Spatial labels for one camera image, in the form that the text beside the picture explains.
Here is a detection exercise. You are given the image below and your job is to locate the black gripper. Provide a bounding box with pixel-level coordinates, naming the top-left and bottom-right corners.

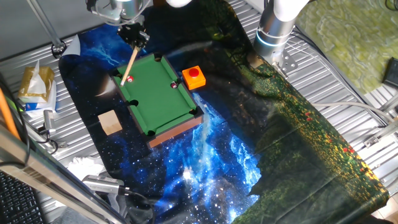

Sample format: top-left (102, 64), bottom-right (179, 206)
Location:
top-left (117, 22), bottom-right (150, 51)

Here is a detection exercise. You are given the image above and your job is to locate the wooden pool cue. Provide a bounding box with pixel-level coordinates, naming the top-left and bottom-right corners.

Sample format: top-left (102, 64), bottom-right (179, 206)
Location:
top-left (119, 46), bottom-right (140, 87)

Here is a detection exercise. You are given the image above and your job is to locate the mini green pool table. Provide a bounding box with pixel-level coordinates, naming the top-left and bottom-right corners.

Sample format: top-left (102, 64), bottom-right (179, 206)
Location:
top-left (109, 52), bottom-right (205, 149)

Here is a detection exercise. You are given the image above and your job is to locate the orange box red button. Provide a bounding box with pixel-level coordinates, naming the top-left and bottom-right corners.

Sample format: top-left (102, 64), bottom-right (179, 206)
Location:
top-left (182, 65), bottom-right (207, 91)

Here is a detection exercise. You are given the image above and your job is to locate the wooden cube block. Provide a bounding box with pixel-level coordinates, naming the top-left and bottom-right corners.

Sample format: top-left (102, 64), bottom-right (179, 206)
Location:
top-left (97, 110), bottom-right (123, 136)

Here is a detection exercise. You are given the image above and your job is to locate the white blue tissue pack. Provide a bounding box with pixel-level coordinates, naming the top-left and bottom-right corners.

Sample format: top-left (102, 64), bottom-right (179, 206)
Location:
top-left (24, 80), bottom-right (57, 118)

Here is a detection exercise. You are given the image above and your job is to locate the crumpled white tissue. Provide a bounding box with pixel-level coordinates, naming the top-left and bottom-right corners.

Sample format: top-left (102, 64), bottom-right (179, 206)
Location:
top-left (67, 156), bottom-right (106, 181)

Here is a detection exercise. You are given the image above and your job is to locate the orange pole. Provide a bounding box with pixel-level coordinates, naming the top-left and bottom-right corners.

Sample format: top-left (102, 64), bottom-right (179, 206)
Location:
top-left (0, 88), bottom-right (21, 141)

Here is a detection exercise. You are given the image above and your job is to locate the black keyboard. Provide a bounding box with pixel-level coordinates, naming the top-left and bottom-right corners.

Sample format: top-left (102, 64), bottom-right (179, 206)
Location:
top-left (0, 170), bottom-right (44, 224)

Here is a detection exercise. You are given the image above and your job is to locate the forest print cloth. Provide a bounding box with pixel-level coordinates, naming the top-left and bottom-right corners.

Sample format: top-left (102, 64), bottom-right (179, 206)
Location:
top-left (186, 0), bottom-right (390, 224)

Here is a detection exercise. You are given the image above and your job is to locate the green textured mat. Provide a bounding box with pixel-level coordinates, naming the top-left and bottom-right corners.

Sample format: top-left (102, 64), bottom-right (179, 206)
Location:
top-left (295, 0), bottom-right (398, 94)

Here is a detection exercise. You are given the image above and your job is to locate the black flat device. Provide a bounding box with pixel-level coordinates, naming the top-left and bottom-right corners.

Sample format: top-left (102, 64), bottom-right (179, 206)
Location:
top-left (381, 57), bottom-right (398, 88)

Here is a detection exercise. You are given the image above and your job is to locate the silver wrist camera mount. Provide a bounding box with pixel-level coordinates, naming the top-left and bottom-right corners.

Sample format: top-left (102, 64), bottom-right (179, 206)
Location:
top-left (86, 0), bottom-right (125, 26)

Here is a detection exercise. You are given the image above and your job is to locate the metal camera pole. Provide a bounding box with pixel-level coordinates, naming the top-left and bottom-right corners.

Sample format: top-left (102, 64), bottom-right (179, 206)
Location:
top-left (26, 0), bottom-right (68, 59)

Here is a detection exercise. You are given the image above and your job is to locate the small camera on stand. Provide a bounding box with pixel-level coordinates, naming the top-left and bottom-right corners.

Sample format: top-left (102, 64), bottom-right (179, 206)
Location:
top-left (37, 109), bottom-right (57, 136)

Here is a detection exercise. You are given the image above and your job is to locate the silver ribbed camera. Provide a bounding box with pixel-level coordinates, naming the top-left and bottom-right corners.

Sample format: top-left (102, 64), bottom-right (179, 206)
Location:
top-left (81, 174), bottom-right (131, 196)

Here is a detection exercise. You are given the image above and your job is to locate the metal frame bar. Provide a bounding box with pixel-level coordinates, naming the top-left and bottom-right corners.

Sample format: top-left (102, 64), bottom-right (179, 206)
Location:
top-left (0, 124), bottom-right (125, 224)

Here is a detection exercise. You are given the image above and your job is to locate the base cable bundle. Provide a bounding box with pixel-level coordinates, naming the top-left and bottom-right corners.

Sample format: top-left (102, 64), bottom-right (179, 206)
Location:
top-left (287, 30), bottom-right (386, 125)

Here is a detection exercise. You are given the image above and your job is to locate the white hose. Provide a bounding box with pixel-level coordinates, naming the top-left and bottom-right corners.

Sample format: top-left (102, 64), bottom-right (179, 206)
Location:
top-left (310, 101), bottom-right (396, 125)

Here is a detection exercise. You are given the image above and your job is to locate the aluminium corner bracket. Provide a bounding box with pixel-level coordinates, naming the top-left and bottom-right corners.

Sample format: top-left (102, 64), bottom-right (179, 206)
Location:
top-left (363, 118), bottom-right (398, 149)

